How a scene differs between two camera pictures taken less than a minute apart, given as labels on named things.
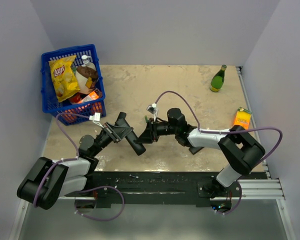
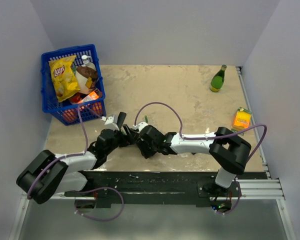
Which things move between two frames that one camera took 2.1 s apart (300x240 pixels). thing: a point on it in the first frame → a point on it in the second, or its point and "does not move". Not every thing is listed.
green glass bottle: x=218 y=79 does not move
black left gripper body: x=105 y=138 → x=124 y=140
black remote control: x=121 y=120 does not move
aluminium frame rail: x=261 y=189 does not move
